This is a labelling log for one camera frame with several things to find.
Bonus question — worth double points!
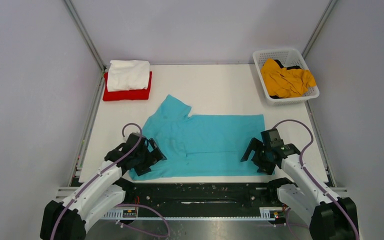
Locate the yellow t-shirt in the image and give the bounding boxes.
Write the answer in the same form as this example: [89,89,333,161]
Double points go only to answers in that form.
[260,58,317,99]

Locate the folded red t-shirt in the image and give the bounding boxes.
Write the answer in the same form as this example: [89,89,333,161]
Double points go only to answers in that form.
[102,71,153,102]

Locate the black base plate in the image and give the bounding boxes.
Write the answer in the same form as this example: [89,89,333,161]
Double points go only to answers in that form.
[117,182,284,219]

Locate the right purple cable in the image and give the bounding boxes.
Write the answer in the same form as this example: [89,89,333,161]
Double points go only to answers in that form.
[272,119,361,240]

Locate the purple cable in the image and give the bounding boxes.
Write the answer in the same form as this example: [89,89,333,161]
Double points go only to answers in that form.
[272,119,361,240]
[49,122,172,240]

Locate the folded white t-shirt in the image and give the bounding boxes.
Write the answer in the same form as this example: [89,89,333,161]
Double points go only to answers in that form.
[106,60,150,92]

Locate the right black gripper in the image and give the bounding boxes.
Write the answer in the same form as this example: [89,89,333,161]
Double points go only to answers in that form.
[240,137,276,175]

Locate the white plastic basket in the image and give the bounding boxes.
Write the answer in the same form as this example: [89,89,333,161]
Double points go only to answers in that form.
[252,48,320,106]

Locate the turquoise t-shirt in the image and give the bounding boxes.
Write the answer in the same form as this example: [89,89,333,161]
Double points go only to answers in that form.
[129,95,265,181]

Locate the aluminium frame rail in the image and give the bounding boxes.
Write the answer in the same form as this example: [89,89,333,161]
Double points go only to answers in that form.
[47,187,355,222]

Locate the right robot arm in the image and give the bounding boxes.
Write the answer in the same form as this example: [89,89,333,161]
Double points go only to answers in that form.
[241,128,360,240]

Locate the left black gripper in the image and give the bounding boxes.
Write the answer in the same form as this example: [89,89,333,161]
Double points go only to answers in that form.
[134,138,166,176]

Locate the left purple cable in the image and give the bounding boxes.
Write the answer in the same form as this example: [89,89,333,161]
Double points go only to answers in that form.
[49,122,172,240]

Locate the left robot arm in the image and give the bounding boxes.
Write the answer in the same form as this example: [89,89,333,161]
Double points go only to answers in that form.
[39,133,166,240]

